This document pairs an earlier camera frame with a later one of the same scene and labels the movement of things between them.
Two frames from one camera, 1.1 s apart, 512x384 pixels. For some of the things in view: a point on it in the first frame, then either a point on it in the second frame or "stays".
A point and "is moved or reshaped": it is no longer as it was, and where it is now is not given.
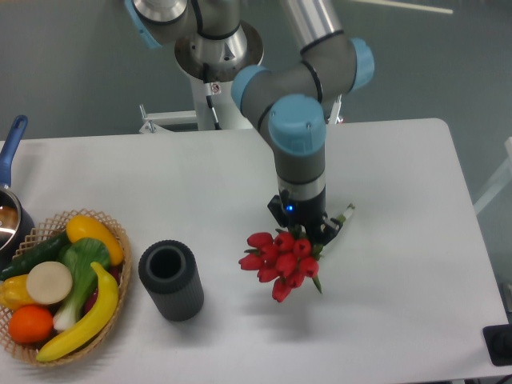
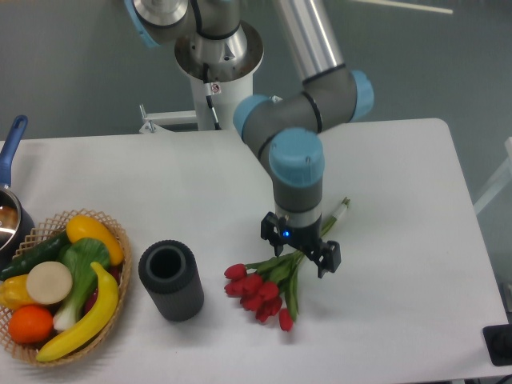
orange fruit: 30,324 stays
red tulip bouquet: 282,259 is moved or reshaped
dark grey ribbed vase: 169,271 stays
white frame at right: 502,182 stays
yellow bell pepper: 82,226 stays
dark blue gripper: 305,205 → 302,238
